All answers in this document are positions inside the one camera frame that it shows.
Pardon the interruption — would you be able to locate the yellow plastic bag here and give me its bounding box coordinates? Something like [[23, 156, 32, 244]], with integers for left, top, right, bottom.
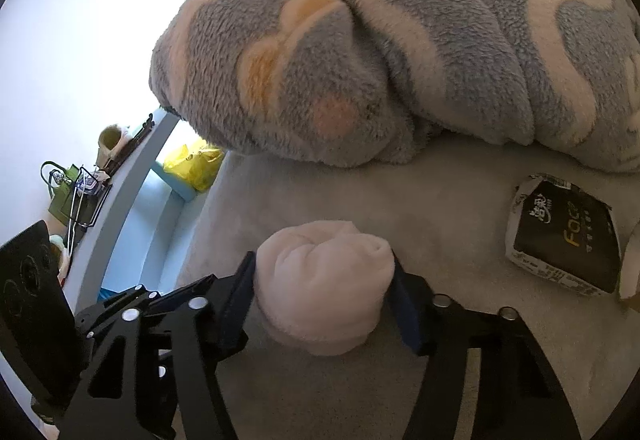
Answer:
[[163, 143, 226, 194]]

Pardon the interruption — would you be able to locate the light grey quilt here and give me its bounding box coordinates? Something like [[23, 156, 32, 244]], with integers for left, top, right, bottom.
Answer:
[[175, 120, 640, 440]]

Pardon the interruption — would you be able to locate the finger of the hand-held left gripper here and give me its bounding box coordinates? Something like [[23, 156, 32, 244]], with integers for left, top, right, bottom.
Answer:
[[74, 274, 221, 338]]

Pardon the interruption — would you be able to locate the green tote bag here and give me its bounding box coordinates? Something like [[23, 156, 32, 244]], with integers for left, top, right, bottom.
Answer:
[[40, 161, 85, 227]]

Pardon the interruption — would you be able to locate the black wire rack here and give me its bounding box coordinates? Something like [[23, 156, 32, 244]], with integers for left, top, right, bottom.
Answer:
[[64, 164, 114, 243]]

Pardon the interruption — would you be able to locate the grey patterned fleece blanket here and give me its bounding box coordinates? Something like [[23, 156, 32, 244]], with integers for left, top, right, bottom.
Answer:
[[148, 0, 640, 177]]

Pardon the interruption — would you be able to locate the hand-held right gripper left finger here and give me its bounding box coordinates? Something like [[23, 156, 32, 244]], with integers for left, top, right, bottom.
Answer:
[[59, 251, 257, 440]]

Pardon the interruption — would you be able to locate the green plush cup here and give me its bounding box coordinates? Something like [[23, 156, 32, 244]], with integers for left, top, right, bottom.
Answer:
[[97, 123, 134, 167]]

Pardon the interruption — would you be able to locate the white table with blue legs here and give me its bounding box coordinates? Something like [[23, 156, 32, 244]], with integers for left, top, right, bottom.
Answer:
[[30, 112, 182, 306]]

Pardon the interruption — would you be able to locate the black tissue pack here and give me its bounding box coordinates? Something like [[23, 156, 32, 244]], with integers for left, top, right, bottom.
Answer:
[[504, 173, 624, 297]]

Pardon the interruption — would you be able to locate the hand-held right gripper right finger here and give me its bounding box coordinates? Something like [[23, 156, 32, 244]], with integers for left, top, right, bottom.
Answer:
[[384, 257, 585, 440]]

